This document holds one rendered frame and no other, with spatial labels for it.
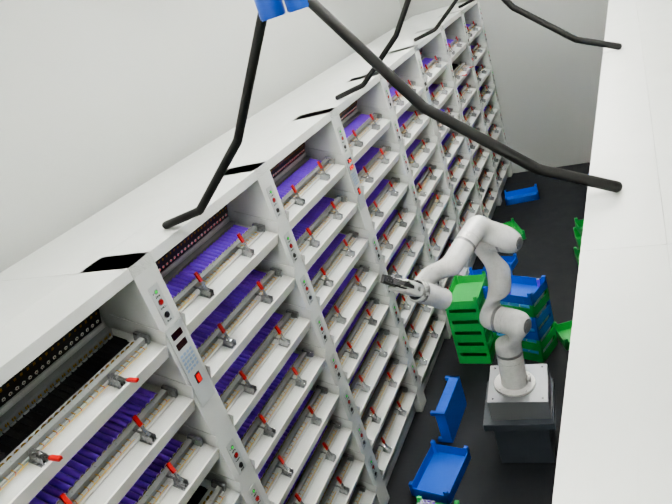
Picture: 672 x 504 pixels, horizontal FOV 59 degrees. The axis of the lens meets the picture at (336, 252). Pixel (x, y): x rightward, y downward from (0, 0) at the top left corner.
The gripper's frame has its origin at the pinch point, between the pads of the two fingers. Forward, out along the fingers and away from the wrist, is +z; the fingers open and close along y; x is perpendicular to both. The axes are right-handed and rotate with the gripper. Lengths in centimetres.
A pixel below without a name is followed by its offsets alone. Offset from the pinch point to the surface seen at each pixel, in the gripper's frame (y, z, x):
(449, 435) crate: 52, -111, -59
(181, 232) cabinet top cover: 11, 74, -5
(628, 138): -83, 4, 42
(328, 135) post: 65, -2, 66
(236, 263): 26, 46, -7
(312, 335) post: 41.2, -3.1, -25.6
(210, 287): 20, 56, -18
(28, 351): -14, 110, -44
